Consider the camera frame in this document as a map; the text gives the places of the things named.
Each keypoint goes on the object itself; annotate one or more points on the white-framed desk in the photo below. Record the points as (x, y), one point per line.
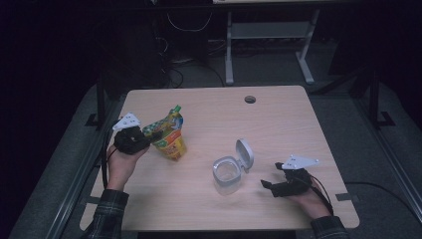
(270, 30)

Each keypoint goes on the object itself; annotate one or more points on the person's right hand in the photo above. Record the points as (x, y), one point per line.
(313, 204)

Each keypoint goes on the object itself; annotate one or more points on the black metal stand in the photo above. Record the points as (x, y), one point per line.
(100, 103)
(375, 99)

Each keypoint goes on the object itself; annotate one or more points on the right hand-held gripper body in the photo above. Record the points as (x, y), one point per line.
(293, 184)

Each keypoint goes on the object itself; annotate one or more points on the aluminium floor rail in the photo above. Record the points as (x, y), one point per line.
(394, 159)
(76, 186)

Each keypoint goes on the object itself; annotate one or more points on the person's left hand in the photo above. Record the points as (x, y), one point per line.
(120, 169)

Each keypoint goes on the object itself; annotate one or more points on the yellow refill pouch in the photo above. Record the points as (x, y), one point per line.
(170, 139)

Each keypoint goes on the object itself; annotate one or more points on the clear container with white lid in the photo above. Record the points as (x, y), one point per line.
(229, 172)

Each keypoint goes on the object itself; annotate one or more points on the grey tape piece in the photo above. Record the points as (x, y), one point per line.
(343, 197)
(91, 200)

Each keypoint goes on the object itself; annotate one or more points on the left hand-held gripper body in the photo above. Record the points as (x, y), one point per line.
(131, 141)

